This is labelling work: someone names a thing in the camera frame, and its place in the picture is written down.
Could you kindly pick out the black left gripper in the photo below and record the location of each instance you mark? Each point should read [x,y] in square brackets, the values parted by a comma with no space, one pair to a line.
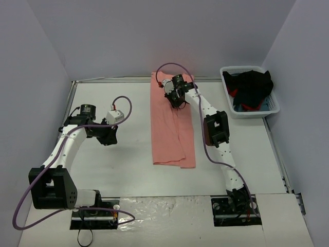
[108,136]

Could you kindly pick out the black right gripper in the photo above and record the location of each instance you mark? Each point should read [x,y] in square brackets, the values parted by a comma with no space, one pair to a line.
[175,97]

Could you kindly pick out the pink t shirt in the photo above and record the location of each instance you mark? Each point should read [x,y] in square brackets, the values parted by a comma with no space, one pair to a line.
[172,134]

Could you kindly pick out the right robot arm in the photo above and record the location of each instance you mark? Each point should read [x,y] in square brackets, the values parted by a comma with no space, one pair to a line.
[215,133]

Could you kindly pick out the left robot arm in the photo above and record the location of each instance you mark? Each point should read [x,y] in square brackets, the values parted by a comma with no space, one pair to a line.
[53,187]

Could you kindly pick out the black and red clothes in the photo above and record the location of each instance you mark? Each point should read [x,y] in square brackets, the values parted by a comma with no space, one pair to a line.
[250,90]

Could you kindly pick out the white plastic basket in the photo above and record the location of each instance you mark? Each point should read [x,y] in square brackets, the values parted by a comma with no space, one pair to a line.
[271,103]

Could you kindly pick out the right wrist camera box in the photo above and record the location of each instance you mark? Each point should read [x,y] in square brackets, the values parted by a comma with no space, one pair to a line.
[168,86]

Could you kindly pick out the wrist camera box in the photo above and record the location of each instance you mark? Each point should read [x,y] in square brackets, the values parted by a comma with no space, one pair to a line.
[168,86]
[114,116]

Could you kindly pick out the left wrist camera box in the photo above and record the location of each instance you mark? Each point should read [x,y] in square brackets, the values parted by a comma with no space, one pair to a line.
[114,116]

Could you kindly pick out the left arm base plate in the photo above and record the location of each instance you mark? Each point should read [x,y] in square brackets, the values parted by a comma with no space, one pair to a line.
[93,220]

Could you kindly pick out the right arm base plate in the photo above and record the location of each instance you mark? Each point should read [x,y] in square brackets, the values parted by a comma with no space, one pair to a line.
[224,216]

